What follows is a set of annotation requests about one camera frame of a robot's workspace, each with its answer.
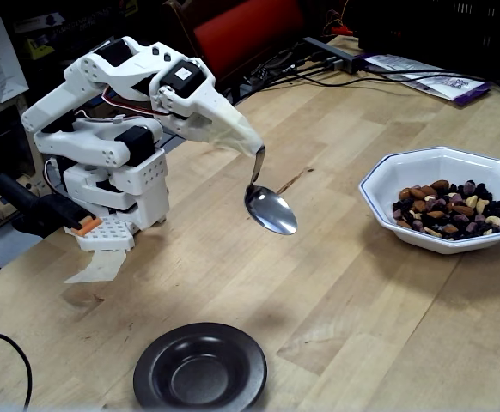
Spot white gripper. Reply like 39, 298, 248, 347
149, 58, 234, 141

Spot bent metal spoon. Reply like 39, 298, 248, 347
243, 144, 298, 236

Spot mixed nuts and raisins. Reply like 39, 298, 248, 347
391, 179, 500, 240

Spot white octagonal bowl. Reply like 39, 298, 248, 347
358, 146, 500, 256

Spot dark brown plate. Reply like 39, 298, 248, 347
132, 321, 269, 411

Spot beige masking tape wrap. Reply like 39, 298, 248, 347
204, 100, 265, 156

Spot red chair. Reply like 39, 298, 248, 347
192, 0, 307, 81

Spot grey USB hub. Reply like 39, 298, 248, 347
302, 36, 365, 75

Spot yellow green box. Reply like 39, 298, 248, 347
21, 36, 57, 61

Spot black printed box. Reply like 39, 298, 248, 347
11, 11, 77, 36

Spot beige tape paper patch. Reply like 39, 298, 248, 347
64, 247, 129, 285

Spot black clamp orange pad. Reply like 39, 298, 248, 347
0, 173, 104, 240

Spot purple white plastic bag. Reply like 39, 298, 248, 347
363, 53, 493, 106

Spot black slatted plastic crate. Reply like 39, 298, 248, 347
357, 0, 500, 82

